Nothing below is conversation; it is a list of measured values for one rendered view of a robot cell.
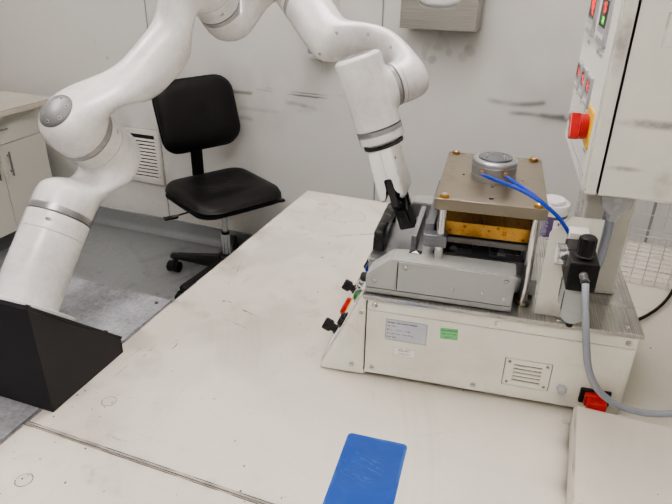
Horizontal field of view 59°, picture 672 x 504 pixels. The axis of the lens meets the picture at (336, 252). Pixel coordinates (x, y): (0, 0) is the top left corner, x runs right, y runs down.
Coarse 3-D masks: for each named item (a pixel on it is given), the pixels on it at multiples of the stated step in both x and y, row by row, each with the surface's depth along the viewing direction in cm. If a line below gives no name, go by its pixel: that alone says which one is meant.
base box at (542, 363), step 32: (352, 320) 109; (384, 320) 107; (416, 320) 105; (448, 320) 104; (480, 320) 102; (352, 352) 112; (384, 352) 110; (416, 352) 108; (448, 352) 106; (480, 352) 105; (512, 352) 103; (544, 352) 102; (576, 352) 100; (608, 352) 99; (448, 384) 109; (480, 384) 108; (512, 384) 106; (544, 384) 104; (576, 384) 103; (608, 384) 101
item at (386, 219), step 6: (390, 204) 122; (390, 210) 119; (384, 216) 117; (390, 216) 117; (384, 222) 114; (390, 222) 116; (378, 228) 111; (384, 228) 112; (378, 234) 111; (384, 234) 111; (378, 240) 111; (384, 240) 112; (378, 246) 112
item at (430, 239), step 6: (438, 186) 119; (432, 204) 111; (432, 210) 108; (432, 216) 105; (426, 222) 103; (432, 222) 103; (426, 228) 103; (432, 228) 103; (426, 234) 101; (432, 234) 101; (426, 240) 102; (432, 240) 102; (438, 240) 101; (444, 240) 101; (426, 246) 105; (432, 246) 105; (438, 246) 102; (444, 246) 101
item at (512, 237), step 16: (448, 224) 103; (464, 224) 103; (480, 224) 102; (496, 224) 102; (512, 224) 102; (528, 224) 102; (448, 240) 105; (464, 240) 104; (480, 240) 103; (496, 240) 103; (512, 240) 102
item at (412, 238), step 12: (420, 216) 117; (396, 228) 121; (420, 228) 114; (396, 240) 116; (408, 240) 116; (420, 240) 116; (372, 252) 111; (384, 252) 112; (432, 252) 112; (516, 276) 104; (516, 288) 104
